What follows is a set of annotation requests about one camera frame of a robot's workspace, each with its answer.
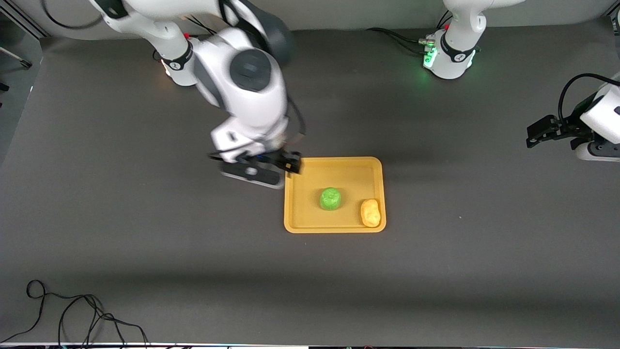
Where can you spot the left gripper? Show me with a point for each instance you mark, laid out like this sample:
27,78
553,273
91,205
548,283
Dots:
575,125

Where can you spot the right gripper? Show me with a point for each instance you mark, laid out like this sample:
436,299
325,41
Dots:
282,157

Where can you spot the green apple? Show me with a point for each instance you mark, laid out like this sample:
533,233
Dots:
330,198

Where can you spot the yellow potato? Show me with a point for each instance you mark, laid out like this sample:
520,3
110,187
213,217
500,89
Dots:
370,213

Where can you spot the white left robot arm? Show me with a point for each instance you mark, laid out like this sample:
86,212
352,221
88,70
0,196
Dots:
457,48

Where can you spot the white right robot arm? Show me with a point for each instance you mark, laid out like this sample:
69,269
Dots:
252,97

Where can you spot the yellow plastic tray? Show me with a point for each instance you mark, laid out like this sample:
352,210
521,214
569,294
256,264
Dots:
305,194

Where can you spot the dark grey table mat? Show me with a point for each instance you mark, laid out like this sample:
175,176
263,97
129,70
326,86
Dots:
242,291

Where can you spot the aluminium frame rail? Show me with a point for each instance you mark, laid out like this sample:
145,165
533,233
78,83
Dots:
29,26

